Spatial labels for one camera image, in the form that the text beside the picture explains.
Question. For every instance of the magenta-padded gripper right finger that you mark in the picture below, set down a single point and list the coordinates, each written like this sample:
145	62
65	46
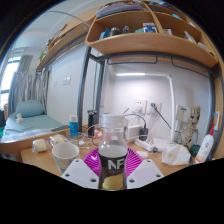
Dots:
145	173

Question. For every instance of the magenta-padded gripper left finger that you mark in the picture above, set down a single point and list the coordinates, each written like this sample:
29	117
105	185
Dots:
80	175

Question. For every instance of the clear juice bottle black label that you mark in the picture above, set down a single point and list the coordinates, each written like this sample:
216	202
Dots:
112	166

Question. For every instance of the small white oval case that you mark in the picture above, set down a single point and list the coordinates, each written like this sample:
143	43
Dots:
142	154

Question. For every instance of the blue and cream map mug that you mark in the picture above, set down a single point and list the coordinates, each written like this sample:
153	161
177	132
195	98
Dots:
65	156

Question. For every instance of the white power strip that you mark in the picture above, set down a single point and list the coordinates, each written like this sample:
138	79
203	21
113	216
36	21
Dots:
145	144

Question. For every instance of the crumpled white bag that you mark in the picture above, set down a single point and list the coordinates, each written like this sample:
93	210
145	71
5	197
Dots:
176	155

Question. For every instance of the black charger block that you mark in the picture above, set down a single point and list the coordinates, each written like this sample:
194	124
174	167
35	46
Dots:
143	133

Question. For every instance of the bread in clear wrapper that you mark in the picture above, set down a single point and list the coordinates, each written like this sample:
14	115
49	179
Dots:
58	140
40	145

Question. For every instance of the white charger block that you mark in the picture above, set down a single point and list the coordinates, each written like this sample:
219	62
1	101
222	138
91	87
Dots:
133	132

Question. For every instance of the blue bottle white cap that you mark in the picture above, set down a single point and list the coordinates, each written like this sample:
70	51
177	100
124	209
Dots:
73	128

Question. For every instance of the white lotion bottle red pump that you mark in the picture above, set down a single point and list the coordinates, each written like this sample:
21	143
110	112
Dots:
205	146

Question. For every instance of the bed with teal sheet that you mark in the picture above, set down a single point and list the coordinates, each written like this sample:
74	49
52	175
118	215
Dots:
36	125

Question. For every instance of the brown tree creature figurine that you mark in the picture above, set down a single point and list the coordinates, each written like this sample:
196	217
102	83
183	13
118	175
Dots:
191	125

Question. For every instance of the teal pillow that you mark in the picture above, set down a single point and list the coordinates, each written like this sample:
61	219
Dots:
30	108

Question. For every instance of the blue spray bottle white nozzle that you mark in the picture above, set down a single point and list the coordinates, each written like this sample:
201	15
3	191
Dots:
216	126

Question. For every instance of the white desk lamp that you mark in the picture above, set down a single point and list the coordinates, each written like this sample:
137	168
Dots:
131	74

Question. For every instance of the grey curtain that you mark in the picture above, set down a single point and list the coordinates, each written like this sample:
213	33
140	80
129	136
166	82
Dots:
26	83

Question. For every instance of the wooden shelf unit with items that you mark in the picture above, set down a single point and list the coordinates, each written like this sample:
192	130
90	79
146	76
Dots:
150	45

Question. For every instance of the long wooden shelf with items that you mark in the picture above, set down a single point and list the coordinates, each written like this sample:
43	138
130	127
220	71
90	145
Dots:
66	36

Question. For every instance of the white wall socket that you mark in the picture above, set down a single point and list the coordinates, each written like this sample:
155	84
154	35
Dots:
139	106
156	108

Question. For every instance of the white wall box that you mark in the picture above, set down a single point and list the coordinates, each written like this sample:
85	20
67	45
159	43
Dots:
182	113

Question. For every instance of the grey metal frame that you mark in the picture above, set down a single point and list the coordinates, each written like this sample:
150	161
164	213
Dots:
82	93

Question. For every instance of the white wall light switch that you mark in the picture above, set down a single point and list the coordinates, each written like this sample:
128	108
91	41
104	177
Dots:
66	80

